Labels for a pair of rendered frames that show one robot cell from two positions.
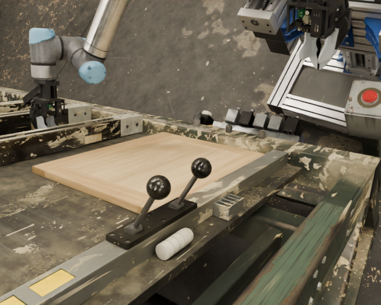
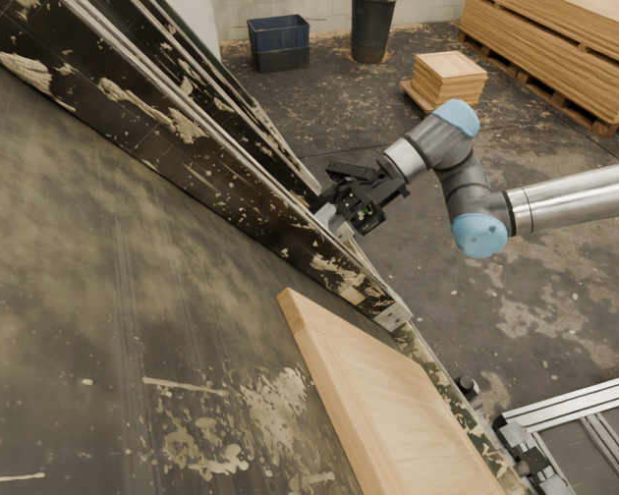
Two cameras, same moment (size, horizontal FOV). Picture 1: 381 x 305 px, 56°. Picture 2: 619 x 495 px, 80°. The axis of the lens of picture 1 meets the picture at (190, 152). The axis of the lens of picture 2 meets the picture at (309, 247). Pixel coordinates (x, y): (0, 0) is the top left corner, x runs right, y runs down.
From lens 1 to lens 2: 0.66 m
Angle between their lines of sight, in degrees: 8
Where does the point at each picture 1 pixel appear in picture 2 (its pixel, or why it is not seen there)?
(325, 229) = not seen: outside the picture
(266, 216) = not seen: outside the picture
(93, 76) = (478, 243)
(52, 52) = (448, 153)
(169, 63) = (416, 251)
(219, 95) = (439, 336)
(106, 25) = (590, 205)
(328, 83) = (595, 474)
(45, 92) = (380, 189)
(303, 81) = (565, 437)
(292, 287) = not seen: outside the picture
